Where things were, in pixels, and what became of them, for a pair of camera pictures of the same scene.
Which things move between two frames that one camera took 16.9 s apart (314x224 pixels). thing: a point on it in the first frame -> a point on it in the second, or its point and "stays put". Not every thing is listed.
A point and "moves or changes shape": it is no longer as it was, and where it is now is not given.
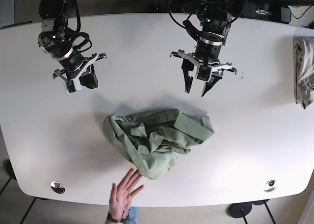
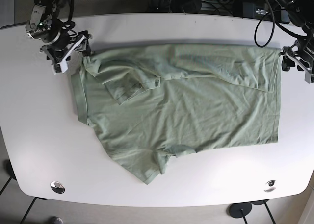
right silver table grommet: [270, 186] stays put
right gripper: [207, 53] -> [304, 51]
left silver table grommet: [57, 187] stays put
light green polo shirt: [149, 139] moves or changes shape
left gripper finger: [89, 78] -> [87, 52]
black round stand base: [240, 210] stays put
